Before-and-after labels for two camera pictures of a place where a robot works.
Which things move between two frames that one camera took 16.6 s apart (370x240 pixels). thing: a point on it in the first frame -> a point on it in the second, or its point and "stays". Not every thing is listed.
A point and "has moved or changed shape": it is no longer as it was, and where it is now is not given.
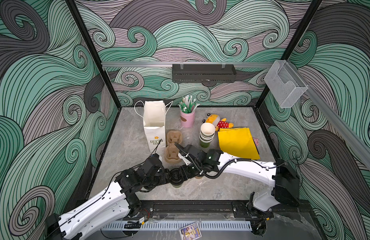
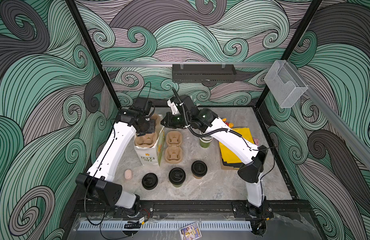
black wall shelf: x=207 y=74 stays
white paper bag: x=154 y=119 has moved or changed shape
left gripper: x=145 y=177 -> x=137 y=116
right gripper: x=187 y=152 -> x=167 y=120
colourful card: x=190 y=232 stays
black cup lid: x=176 y=176 stays
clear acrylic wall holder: x=284 y=83 stays
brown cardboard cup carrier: x=172 y=153 stays
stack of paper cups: x=206 y=134 stays
